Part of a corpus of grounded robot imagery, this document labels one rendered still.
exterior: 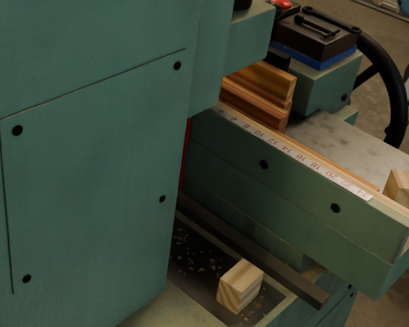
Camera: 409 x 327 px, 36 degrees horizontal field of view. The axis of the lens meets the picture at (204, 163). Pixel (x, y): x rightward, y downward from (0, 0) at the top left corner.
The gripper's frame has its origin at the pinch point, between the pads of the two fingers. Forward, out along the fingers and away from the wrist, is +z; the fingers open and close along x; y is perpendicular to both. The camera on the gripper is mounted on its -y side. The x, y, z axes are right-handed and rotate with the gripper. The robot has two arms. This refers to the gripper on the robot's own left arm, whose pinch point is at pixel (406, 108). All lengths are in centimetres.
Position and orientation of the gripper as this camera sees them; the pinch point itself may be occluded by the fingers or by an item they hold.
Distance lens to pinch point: 114.3
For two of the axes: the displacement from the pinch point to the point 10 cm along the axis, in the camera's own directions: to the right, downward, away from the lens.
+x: -7.4, -4.7, 4.8
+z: -6.4, 7.3, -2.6
